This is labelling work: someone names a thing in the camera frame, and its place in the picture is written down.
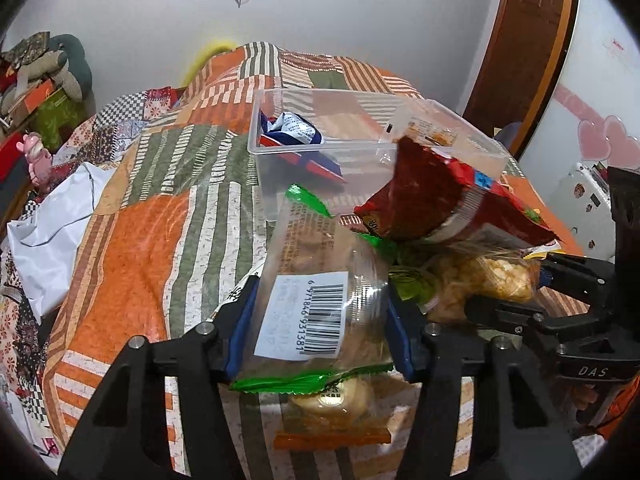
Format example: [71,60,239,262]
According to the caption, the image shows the pink heart sticker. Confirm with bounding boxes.
[602,115,640,171]
[577,119,613,161]

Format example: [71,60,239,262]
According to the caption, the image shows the orange cardboard box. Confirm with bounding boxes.
[17,77,66,116]

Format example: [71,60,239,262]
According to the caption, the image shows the grey blue chair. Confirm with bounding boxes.
[492,122,521,153]

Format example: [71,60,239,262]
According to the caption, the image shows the pink toy figure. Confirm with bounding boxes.
[17,132,53,193]

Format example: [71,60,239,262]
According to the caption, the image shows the yellow puffed snack bag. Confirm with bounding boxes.
[390,252,543,323]

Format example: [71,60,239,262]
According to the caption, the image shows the clear plastic container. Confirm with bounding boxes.
[247,87,511,223]

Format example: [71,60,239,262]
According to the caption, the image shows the white fridge with magnets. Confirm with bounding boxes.
[547,162,616,261]

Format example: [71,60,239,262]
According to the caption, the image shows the white wardrobe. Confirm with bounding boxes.
[520,0,640,261]

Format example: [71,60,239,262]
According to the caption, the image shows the red noodle snack packet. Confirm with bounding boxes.
[352,136,561,251]

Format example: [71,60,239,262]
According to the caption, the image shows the grey green plush toy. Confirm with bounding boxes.
[27,34,93,101]

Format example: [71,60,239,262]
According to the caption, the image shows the white plastic bag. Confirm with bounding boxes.
[5,162,121,323]

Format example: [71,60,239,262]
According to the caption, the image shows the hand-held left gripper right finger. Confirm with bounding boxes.
[385,285,586,480]

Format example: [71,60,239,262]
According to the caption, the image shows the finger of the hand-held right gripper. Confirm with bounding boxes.
[467,297,571,346]
[539,252,613,306]

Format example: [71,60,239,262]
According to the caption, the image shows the person's right hand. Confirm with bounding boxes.
[572,385,616,428]

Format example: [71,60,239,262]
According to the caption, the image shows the dark patterned cushion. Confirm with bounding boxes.
[2,32,51,68]

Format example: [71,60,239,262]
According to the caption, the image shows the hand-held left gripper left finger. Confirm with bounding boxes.
[57,275,261,480]

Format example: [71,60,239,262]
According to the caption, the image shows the orange green patchwork blanket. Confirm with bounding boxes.
[0,42,601,480]

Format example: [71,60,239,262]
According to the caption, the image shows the brown wooden door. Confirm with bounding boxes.
[462,0,576,156]

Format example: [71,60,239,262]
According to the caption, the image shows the orange-edged clear pastry packet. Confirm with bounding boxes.
[274,377,393,451]

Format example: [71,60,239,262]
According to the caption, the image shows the blue white snack packet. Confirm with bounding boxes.
[257,112,348,186]

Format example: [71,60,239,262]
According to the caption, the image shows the clear green-edged pastry packet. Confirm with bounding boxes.
[230,184,396,393]

